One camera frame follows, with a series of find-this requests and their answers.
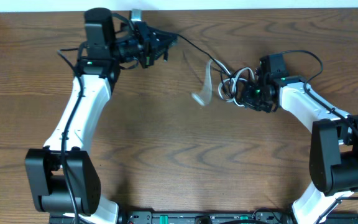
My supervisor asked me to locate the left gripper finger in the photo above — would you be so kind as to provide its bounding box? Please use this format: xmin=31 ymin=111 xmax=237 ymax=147
xmin=155 ymin=42 xmax=175 ymax=61
xmin=149 ymin=27 xmax=177 ymax=44

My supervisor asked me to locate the black usb cable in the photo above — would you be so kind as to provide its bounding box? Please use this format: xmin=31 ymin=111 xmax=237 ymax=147
xmin=163 ymin=32 xmax=260 ymax=100

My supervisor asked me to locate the white usb cable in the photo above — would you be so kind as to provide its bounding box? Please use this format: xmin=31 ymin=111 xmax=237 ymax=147
xmin=191 ymin=58 xmax=256 ymax=108

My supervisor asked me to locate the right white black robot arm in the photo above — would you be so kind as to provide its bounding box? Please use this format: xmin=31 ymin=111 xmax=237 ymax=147
xmin=240 ymin=52 xmax=358 ymax=223

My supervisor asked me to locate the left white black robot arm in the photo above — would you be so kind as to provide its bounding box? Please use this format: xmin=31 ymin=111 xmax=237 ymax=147
xmin=25 ymin=7 xmax=177 ymax=223

